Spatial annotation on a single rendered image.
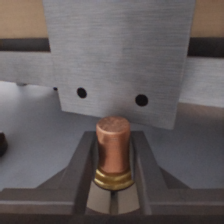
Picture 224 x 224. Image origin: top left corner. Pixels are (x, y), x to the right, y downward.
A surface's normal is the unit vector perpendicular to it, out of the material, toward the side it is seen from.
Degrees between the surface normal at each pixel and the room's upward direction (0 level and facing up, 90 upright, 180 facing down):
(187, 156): 180
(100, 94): 90
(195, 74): 90
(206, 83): 90
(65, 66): 90
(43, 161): 180
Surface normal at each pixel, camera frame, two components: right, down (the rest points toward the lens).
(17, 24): -0.36, 0.43
